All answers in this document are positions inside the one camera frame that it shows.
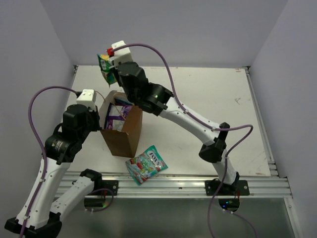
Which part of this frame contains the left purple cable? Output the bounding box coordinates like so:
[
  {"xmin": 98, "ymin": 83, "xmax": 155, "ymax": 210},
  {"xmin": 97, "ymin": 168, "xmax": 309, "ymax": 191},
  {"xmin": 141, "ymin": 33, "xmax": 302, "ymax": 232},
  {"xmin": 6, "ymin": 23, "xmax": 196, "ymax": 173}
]
[{"xmin": 18, "ymin": 85, "xmax": 81, "ymax": 238}]

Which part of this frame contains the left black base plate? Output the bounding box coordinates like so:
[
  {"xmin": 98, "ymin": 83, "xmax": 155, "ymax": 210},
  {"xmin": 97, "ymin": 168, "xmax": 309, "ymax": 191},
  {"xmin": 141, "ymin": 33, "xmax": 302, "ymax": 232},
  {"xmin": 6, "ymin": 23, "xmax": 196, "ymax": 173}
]
[{"xmin": 97, "ymin": 180, "xmax": 119, "ymax": 196}]

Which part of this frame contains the green snack packet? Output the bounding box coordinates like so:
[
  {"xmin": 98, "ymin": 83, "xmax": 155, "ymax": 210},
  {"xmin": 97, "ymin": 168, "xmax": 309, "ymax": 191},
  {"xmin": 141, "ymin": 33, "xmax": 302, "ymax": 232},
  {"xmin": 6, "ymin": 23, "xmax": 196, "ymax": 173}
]
[{"xmin": 97, "ymin": 54, "xmax": 117, "ymax": 86}]

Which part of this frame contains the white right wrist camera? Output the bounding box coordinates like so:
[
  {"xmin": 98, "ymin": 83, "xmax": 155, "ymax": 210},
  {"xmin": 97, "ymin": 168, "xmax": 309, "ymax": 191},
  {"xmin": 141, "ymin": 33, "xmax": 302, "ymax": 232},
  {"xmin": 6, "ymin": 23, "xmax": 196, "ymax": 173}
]
[{"xmin": 108, "ymin": 40, "xmax": 133, "ymax": 67}]

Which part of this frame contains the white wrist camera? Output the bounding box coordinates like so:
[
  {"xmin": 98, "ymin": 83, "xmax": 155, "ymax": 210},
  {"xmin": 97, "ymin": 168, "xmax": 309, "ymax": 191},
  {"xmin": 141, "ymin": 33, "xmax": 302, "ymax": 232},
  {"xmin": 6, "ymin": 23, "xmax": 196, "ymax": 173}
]
[
  {"xmin": 108, "ymin": 40, "xmax": 133, "ymax": 67},
  {"xmin": 76, "ymin": 89, "xmax": 97, "ymax": 112}
]

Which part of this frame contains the blue Kettle chips bag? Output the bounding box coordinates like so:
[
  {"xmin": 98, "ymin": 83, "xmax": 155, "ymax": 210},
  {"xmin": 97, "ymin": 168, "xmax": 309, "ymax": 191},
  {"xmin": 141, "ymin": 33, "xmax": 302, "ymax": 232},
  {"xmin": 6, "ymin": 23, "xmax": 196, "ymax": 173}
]
[{"xmin": 114, "ymin": 98, "xmax": 132, "ymax": 106}]

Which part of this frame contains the purple white snack packet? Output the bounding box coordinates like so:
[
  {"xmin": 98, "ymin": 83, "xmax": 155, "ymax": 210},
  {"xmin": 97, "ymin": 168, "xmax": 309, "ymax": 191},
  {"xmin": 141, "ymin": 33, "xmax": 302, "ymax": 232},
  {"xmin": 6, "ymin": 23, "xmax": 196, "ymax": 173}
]
[{"xmin": 104, "ymin": 103, "xmax": 132, "ymax": 131}]

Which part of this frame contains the aluminium rail frame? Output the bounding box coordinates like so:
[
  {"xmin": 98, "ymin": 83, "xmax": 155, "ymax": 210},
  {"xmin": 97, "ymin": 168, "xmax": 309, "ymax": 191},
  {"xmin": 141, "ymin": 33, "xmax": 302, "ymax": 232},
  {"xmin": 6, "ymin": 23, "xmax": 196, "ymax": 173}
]
[{"xmin": 32, "ymin": 65, "xmax": 294, "ymax": 199}]

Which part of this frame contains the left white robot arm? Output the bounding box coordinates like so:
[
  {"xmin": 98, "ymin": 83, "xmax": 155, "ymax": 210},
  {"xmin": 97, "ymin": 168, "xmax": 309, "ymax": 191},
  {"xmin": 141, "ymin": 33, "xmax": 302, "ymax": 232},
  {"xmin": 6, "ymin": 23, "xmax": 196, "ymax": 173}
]
[{"xmin": 4, "ymin": 104, "xmax": 103, "ymax": 238}]

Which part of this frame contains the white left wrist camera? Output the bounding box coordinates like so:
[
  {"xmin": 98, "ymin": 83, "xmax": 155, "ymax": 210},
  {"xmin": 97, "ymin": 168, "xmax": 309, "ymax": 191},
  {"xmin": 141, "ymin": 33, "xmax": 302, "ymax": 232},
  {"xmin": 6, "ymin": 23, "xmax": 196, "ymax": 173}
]
[{"xmin": 76, "ymin": 89, "xmax": 97, "ymax": 112}]

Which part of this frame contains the brown paper bag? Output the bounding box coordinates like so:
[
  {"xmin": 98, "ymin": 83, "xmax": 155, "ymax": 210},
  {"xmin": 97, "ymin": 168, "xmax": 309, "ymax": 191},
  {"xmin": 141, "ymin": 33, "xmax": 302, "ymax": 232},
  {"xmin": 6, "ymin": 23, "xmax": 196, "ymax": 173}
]
[{"xmin": 99, "ymin": 90, "xmax": 143, "ymax": 158}]

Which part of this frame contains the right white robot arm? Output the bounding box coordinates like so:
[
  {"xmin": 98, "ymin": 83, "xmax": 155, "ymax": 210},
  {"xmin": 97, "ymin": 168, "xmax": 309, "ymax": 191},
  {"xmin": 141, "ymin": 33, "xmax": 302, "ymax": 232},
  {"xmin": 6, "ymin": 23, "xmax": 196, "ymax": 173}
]
[{"xmin": 115, "ymin": 62, "xmax": 239, "ymax": 195}]

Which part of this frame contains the teal Fox's candy bag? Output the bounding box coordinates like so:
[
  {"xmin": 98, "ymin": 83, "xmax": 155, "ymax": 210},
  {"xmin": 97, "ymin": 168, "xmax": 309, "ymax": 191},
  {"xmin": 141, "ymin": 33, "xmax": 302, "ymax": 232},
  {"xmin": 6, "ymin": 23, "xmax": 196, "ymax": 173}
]
[{"xmin": 125, "ymin": 145, "xmax": 168, "ymax": 185}]

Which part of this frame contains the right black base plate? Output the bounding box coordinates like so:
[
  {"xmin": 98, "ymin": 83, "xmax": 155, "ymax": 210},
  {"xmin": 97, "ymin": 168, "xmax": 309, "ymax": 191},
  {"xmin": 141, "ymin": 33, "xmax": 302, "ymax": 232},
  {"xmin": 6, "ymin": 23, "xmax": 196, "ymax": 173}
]
[{"xmin": 205, "ymin": 178, "xmax": 250, "ymax": 196}]

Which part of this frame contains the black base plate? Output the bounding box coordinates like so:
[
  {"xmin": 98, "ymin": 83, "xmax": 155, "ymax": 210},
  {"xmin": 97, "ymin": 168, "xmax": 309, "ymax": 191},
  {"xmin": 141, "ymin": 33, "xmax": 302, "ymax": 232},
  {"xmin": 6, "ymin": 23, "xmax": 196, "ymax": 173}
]
[
  {"xmin": 205, "ymin": 178, "xmax": 250, "ymax": 196},
  {"xmin": 97, "ymin": 180, "xmax": 119, "ymax": 196}
]

